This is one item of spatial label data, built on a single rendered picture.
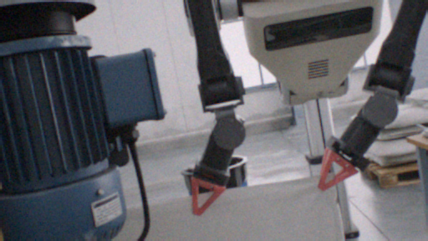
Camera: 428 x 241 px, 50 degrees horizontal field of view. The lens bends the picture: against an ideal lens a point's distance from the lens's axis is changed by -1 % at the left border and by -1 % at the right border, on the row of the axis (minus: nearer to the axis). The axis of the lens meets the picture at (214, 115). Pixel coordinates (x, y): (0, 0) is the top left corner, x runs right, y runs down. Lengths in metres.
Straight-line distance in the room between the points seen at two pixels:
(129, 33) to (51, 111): 8.58
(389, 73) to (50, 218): 0.65
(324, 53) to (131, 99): 0.86
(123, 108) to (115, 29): 8.60
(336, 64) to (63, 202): 1.01
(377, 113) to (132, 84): 0.45
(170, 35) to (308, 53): 7.71
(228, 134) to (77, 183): 0.34
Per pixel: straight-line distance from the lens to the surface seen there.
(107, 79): 0.56
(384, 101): 0.84
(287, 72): 1.35
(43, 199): 0.53
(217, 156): 0.87
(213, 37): 0.82
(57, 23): 0.56
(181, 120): 8.96
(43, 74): 0.53
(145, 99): 0.57
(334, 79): 1.41
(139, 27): 9.07
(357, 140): 0.90
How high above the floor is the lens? 1.26
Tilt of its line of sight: 5 degrees down
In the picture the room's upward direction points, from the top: 11 degrees counter-clockwise
